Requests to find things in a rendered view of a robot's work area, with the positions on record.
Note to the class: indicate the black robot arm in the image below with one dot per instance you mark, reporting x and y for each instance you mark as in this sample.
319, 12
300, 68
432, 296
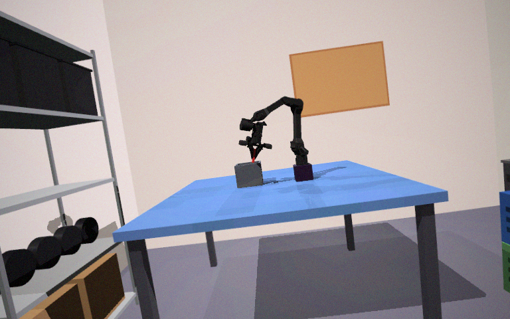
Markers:
296, 105

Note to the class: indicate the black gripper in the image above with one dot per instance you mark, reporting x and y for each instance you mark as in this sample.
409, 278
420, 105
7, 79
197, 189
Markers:
256, 139

